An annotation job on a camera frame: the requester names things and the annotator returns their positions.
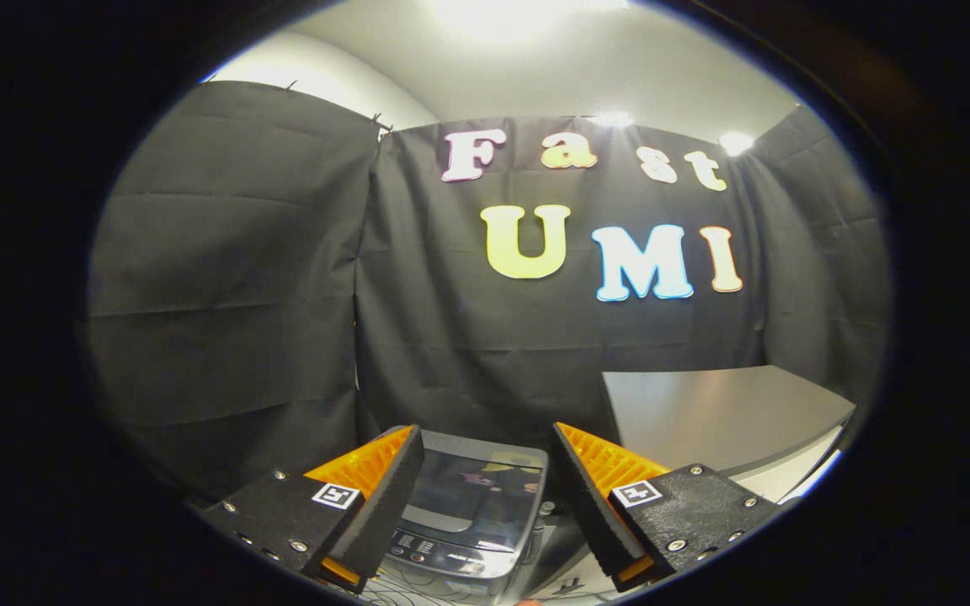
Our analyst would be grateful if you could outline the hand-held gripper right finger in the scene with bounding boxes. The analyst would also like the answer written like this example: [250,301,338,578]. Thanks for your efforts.
[551,421,797,593]

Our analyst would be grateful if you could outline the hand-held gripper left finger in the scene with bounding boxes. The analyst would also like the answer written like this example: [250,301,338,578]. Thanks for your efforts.
[203,423,425,594]

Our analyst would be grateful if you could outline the grey washing machine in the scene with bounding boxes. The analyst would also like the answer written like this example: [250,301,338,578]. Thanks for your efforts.
[376,425,555,600]

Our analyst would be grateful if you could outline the dark washing machine lid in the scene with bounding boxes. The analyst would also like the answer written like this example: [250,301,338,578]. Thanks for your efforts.
[399,428,550,550]

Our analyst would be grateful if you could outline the beige cabinet with grey top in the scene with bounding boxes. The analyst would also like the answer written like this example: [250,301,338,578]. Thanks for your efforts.
[527,364,858,598]

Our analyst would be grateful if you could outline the black floor cables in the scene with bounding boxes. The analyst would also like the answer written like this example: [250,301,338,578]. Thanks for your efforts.
[367,568,494,606]

